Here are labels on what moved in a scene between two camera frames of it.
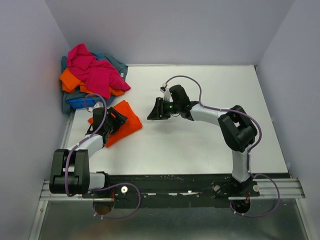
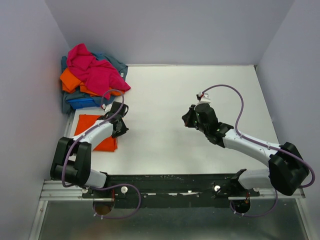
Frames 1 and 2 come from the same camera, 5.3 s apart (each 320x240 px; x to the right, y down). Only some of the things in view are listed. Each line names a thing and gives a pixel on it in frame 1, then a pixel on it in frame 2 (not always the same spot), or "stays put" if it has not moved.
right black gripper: (157, 112) -> (187, 117)
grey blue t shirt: (121, 67) stays put
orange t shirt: (131, 126) -> (84, 122)
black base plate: (173, 190) stays put
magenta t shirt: (98, 75) stays put
